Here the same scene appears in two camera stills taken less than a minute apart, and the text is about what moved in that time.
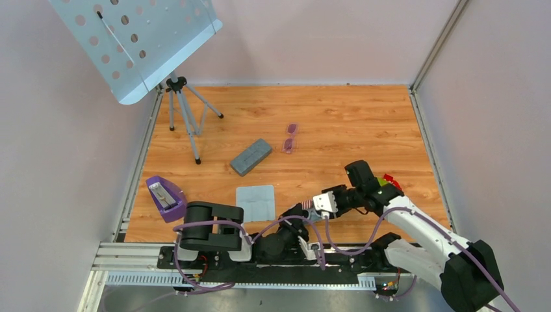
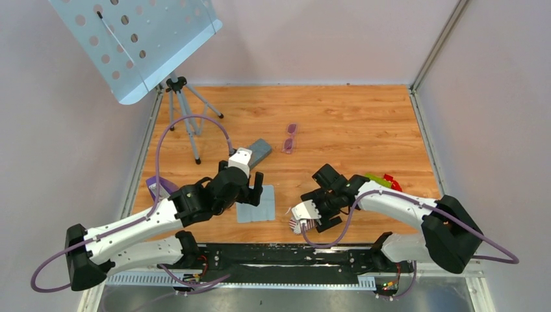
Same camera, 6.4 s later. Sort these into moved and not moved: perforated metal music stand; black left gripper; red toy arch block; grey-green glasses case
Moved: black left gripper
Not moved: red toy arch block; grey-green glasses case; perforated metal music stand
